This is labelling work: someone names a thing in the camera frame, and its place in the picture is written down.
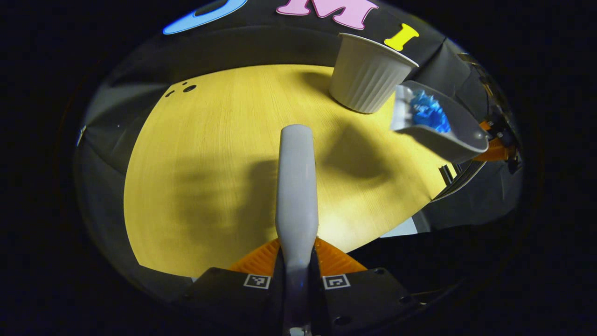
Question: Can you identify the wooden desktop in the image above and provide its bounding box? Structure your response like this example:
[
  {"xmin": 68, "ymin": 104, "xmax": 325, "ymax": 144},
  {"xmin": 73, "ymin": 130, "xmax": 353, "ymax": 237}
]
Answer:
[{"xmin": 124, "ymin": 64, "xmax": 472, "ymax": 278}]

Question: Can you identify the grey plastic dustpan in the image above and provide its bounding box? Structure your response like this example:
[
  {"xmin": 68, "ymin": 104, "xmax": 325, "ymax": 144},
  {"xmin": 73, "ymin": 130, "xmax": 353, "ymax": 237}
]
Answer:
[{"xmin": 391, "ymin": 80, "xmax": 490, "ymax": 164}]

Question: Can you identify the black backdrop cloth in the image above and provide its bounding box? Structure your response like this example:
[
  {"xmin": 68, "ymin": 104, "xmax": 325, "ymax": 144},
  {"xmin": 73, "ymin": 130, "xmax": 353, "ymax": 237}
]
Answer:
[{"xmin": 72, "ymin": 0, "xmax": 523, "ymax": 299}]

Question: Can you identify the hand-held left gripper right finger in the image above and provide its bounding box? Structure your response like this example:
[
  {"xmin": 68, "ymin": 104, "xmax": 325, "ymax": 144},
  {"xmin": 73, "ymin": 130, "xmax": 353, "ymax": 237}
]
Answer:
[{"xmin": 311, "ymin": 237, "xmax": 421, "ymax": 336}]

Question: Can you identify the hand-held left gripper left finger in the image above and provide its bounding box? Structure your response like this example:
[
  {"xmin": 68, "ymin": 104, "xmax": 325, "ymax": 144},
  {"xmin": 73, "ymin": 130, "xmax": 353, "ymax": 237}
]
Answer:
[{"xmin": 180, "ymin": 237, "xmax": 287, "ymax": 336}]

